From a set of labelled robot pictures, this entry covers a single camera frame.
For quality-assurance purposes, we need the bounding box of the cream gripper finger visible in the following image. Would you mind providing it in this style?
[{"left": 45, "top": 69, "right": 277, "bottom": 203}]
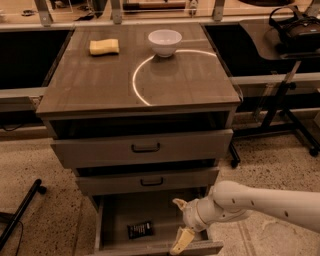
[
  {"left": 172, "top": 198, "right": 187, "bottom": 211},
  {"left": 169, "top": 227, "right": 195, "bottom": 255}
]

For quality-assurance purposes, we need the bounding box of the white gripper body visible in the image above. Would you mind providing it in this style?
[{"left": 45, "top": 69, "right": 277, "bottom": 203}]
[{"left": 183, "top": 198, "right": 208, "bottom": 232}]

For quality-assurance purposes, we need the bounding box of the black rxbar chocolate wrapper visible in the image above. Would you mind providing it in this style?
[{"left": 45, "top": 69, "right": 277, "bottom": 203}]
[{"left": 127, "top": 221, "right": 153, "bottom": 239}]

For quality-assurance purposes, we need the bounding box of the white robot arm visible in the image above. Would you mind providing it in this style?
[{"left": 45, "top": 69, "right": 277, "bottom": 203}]
[{"left": 170, "top": 181, "right": 320, "bottom": 255}]

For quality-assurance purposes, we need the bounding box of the middle grey drawer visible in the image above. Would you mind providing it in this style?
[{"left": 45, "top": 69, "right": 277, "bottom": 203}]
[{"left": 76, "top": 167, "right": 219, "bottom": 196}]

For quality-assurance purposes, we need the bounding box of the grey drawer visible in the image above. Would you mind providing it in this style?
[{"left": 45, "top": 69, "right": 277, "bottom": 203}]
[
  {"left": 76, "top": 167, "right": 219, "bottom": 196},
  {"left": 52, "top": 129, "right": 233, "bottom": 168},
  {"left": 94, "top": 188, "right": 223, "bottom": 256}
]

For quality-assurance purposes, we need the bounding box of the bottom grey drawer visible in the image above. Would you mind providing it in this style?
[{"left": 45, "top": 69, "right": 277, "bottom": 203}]
[{"left": 94, "top": 188, "right": 223, "bottom": 256}]

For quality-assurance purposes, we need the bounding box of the top grey drawer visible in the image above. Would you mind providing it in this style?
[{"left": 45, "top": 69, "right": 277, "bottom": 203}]
[{"left": 52, "top": 129, "right": 233, "bottom": 168}]

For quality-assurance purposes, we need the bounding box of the grey drawer cabinet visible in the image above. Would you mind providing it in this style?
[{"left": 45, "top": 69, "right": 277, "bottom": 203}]
[{"left": 35, "top": 22, "right": 242, "bottom": 256}]

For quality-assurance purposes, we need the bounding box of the white bowl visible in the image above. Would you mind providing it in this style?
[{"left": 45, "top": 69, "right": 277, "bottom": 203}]
[{"left": 148, "top": 29, "right": 182, "bottom": 57}]

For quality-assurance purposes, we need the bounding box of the yellow sponge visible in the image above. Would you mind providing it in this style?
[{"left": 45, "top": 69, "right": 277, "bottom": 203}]
[{"left": 89, "top": 39, "right": 119, "bottom": 56}]

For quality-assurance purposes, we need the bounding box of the black stand leg with wheel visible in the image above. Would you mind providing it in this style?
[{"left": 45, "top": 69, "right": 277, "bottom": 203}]
[{"left": 0, "top": 179, "right": 47, "bottom": 251}]

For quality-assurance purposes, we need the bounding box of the black rolling side table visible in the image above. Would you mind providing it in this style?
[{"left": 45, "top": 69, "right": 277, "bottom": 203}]
[{"left": 234, "top": 20, "right": 320, "bottom": 157}]

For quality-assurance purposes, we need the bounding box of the black vr headset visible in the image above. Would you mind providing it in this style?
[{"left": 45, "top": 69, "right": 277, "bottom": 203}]
[{"left": 269, "top": 5, "right": 320, "bottom": 52}]

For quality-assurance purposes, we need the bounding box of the black middle drawer handle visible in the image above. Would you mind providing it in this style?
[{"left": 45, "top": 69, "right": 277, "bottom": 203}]
[{"left": 140, "top": 177, "right": 164, "bottom": 187}]

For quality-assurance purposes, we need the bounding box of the black drawer handle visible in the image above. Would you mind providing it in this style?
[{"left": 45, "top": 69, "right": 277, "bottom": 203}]
[
  {"left": 131, "top": 143, "right": 161, "bottom": 153},
  {"left": 140, "top": 177, "right": 164, "bottom": 187}
]

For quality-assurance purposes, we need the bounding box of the black top drawer handle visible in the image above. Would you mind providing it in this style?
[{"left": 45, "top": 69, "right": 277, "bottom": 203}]
[{"left": 131, "top": 143, "right": 161, "bottom": 153}]

